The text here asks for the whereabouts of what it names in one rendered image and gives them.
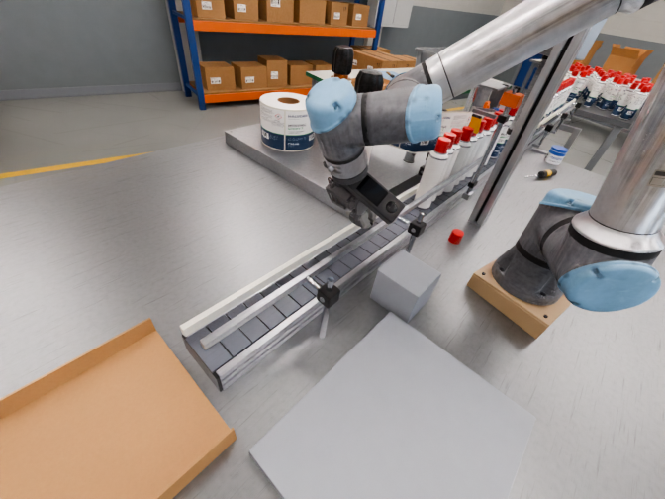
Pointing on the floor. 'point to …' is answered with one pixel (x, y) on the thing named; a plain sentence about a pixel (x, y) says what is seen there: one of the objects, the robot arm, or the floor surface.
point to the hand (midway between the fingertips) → (371, 225)
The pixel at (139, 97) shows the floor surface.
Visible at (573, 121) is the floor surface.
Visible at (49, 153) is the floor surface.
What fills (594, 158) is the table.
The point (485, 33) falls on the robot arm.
